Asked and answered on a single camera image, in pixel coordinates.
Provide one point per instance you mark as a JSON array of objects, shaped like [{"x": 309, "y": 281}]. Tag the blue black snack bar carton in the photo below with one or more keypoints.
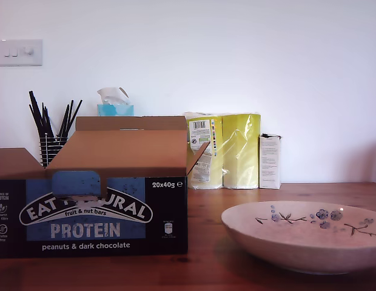
[{"x": 85, "y": 212}]

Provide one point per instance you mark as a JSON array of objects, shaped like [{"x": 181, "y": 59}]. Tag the small white printed carton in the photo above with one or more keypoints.
[{"x": 270, "y": 163}]

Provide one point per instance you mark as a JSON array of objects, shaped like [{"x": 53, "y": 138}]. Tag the white plate blue floral print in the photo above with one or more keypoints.
[{"x": 297, "y": 251}]

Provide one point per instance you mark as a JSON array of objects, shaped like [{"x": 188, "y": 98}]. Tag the yellow wrapped paper roll pack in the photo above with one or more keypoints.
[{"x": 239, "y": 151}]

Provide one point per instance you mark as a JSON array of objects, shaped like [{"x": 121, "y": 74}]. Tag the white paper tissue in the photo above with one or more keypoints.
[{"x": 110, "y": 95}]

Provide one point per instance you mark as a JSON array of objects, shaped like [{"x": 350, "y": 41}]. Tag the thin black stick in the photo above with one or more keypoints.
[
  {"x": 67, "y": 117},
  {"x": 63, "y": 119},
  {"x": 76, "y": 110},
  {"x": 36, "y": 122},
  {"x": 40, "y": 115},
  {"x": 47, "y": 119}
]

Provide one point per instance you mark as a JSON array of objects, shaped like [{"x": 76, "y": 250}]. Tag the white wall light switch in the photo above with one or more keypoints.
[{"x": 19, "y": 59}]

